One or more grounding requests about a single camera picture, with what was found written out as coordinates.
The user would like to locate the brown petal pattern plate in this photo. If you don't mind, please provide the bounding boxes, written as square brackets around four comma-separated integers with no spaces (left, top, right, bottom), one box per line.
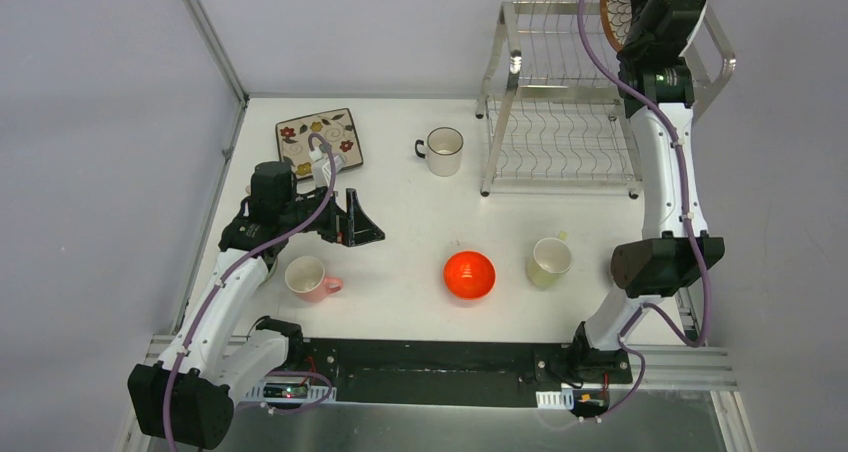
[599,0,632,52]

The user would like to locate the square floral plate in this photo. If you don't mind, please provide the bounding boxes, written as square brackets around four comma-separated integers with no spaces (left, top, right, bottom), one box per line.
[275,108,365,183]

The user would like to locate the watermelon pattern round plate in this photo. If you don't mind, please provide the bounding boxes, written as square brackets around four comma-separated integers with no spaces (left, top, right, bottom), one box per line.
[680,1,708,57]

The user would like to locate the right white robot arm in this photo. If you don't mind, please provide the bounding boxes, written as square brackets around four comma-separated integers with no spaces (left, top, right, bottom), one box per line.
[563,0,725,382]

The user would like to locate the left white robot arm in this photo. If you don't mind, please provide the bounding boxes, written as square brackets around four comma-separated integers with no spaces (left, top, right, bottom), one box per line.
[127,160,385,450]

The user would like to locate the brown dish under right arm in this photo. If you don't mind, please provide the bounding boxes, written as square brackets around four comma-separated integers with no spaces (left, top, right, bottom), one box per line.
[608,263,617,287]

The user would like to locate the steel two-tier dish rack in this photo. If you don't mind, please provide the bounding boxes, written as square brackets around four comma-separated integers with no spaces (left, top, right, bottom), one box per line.
[474,0,737,200]

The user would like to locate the pink mug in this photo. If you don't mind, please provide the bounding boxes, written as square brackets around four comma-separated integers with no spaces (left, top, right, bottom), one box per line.
[284,256,344,303]

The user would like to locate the mint green bowl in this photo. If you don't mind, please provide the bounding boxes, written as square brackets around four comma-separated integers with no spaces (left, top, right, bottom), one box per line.
[262,259,279,284]

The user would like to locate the orange bowl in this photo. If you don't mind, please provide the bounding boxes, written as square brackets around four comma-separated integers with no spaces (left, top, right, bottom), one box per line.
[443,251,496,300]

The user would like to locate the pale yellow mug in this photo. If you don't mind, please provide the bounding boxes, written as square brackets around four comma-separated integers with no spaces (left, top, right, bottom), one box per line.
[526,231,573,290]

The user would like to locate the white mug black handle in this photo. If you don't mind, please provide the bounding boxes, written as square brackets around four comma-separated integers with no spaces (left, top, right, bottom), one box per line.
[415,127,464,177]

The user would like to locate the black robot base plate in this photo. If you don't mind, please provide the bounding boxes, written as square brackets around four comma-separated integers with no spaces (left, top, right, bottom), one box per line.
[281,338,633,408]

